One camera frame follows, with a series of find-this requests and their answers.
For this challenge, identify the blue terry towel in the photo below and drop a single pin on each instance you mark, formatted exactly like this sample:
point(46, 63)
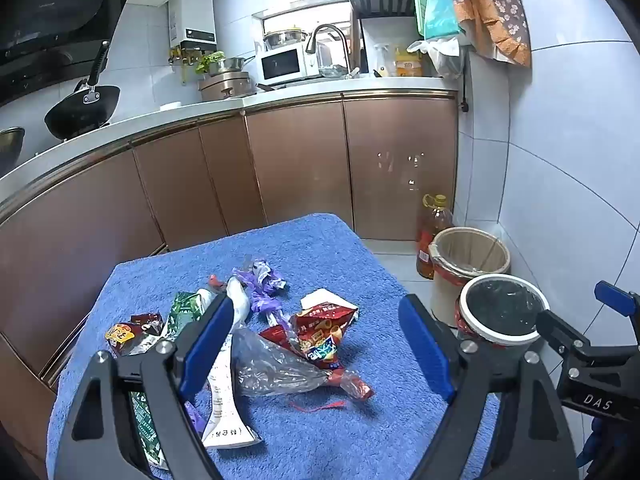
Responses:
point(350, 270)

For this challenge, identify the brown floral cloth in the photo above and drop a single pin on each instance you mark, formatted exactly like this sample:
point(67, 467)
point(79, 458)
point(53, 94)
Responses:
point(492, 5)

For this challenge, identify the crumpled purple white wrapper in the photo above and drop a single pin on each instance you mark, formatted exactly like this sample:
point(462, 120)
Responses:
point(267, 277)

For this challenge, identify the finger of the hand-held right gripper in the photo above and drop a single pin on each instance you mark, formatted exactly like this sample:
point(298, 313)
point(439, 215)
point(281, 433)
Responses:
point(562, 332)
point(612, 297)

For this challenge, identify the beige bin with clear liner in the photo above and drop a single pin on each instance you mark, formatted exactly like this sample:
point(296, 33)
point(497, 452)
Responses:
point(470, 255)

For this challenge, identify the brown cabinet door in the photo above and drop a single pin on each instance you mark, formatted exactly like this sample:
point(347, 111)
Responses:
point(175, 185)
point(300, 160)
point(400, 160)
point(230, 170)
point(75, 260)

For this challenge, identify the white bin with black liner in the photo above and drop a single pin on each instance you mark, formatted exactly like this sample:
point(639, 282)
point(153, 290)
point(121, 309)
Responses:
point(502, 310)

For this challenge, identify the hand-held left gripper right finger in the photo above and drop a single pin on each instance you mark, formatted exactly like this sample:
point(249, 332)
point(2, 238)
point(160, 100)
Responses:
point(425, 350)

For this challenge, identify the tiny red wrapper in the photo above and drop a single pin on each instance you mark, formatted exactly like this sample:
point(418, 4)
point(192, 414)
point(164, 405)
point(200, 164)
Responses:
point(216, 282)

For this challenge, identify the green cutting board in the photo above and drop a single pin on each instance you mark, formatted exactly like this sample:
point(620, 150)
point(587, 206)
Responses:
point(419, 5)

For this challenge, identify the clear plastic bag red tie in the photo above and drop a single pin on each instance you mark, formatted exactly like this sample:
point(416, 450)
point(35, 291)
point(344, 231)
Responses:
point(270, 370)

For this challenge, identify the steel bowl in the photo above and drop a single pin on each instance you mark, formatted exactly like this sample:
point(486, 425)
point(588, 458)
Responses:
point(231, 65)

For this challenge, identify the teal plastic bag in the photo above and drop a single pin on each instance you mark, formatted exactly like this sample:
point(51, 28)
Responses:
point(441, 10)

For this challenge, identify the dark transparent wrapper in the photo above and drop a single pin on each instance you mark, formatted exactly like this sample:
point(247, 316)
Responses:
point(247, 262)

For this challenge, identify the white microwave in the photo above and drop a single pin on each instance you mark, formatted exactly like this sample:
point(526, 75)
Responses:
point(280, 65)

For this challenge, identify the yellow bottle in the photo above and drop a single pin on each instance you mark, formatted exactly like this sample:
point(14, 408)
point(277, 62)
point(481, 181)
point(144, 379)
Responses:
point(407, 64)

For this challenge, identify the white paper receipt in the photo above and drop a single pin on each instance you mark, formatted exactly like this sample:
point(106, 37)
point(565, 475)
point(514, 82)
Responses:
point(225, 400)

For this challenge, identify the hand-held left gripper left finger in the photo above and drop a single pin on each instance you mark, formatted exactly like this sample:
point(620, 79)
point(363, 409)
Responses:
point(205, 345)

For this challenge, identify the white kitchen countertop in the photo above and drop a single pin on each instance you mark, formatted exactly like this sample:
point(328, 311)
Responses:
point(150, 120)

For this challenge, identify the person's right hand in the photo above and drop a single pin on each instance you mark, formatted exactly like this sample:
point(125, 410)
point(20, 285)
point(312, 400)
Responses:
point(594, 442)

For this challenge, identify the copper coloured cooker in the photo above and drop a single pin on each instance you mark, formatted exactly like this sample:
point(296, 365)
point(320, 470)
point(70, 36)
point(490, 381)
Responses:
point(225, 85)

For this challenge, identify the large red snack wrapper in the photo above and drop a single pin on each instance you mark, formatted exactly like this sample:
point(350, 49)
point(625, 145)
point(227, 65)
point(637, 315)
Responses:
point(322, 330)

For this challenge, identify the cooking oil bottle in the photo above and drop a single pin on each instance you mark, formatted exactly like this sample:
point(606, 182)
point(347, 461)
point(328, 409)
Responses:
point(432, 230)

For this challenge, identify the small red foil wrapper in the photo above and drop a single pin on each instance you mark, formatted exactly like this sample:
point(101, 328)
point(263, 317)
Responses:
point(277, 337)

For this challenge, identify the white plastic carrier bag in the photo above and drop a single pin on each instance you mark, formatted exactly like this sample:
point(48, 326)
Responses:
point(440, 55)

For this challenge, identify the steel faucet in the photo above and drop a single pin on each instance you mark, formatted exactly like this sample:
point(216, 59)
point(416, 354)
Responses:
point(327, 32)

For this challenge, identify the white water heater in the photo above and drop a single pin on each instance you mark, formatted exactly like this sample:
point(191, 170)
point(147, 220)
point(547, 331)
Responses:
point(192, 15)

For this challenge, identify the small crumpled purple bag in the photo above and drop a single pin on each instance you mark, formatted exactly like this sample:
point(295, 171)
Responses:
point(194, 417)

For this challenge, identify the red yellow snack packet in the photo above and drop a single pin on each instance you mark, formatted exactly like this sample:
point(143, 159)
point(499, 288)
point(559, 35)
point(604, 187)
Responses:
point(120, 336)

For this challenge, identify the black wok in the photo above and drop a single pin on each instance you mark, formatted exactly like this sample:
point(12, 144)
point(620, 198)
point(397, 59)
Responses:
point(82, 110)

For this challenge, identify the green white drink carton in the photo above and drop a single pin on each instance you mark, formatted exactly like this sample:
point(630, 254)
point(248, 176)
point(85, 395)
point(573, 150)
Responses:
point(185, 315)

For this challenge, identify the steel pot with lid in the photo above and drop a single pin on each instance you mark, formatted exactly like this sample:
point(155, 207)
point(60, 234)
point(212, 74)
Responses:
point(285, 39)

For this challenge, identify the dark red wrapper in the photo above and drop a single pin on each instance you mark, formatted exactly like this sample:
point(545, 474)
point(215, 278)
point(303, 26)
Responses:
point(147, 322)

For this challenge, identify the steel wok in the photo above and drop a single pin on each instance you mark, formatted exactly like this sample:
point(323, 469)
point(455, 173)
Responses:
point(10, 150)

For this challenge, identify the long purple plastic bag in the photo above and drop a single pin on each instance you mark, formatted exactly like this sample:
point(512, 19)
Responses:
point(262, 305)

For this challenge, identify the black range hood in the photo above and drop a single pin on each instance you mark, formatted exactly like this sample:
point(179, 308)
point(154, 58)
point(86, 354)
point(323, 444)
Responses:
point(55, 15)

